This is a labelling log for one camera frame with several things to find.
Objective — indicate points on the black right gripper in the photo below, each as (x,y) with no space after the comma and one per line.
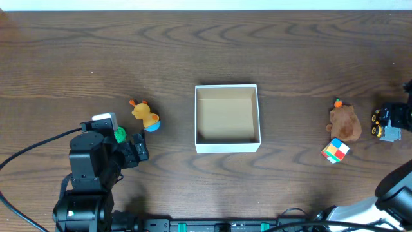
(389,116)

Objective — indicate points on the orange rubber duck toy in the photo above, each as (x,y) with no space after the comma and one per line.
(142,111)

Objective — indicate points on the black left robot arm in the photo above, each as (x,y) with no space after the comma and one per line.
(86,199)

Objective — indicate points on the brown plush capybara toy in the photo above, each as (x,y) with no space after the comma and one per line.
(344,123)

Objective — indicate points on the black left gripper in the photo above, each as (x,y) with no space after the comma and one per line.
(129,152)

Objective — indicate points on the green ribbed wheel toy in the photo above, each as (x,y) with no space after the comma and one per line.
(120,135)

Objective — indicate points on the white cardboard box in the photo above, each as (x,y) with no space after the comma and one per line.
(226,118)

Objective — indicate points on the multicoloured puzzle cube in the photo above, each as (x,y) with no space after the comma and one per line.
(335,151)

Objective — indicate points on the yellow grey toy truck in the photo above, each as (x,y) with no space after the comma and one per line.
(382,128)

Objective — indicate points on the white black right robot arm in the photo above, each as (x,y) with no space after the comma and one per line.
(390,208)

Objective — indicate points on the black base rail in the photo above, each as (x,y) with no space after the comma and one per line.
(206,225)

